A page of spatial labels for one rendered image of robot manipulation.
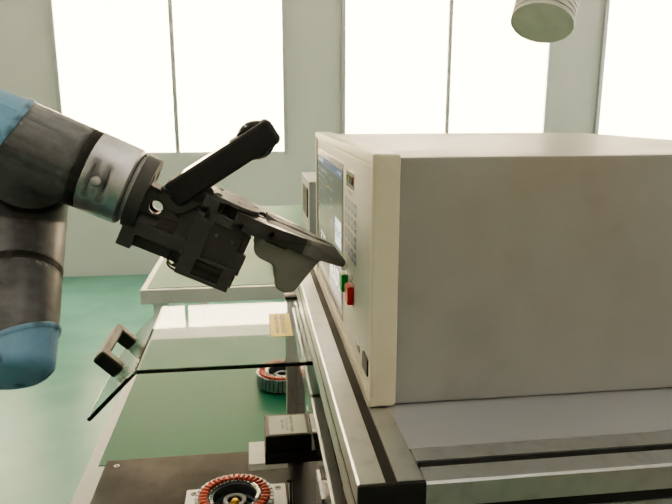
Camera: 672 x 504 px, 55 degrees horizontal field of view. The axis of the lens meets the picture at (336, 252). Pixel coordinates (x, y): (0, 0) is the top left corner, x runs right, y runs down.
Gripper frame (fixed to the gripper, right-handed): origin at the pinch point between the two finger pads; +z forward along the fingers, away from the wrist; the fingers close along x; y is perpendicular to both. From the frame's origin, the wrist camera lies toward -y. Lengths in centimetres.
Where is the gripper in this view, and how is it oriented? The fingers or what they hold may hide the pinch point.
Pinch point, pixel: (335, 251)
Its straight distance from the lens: 64.2
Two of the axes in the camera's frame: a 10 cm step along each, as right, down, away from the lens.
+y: -4.2, 9.0, 1.4
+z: 9.0, 3.9, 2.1
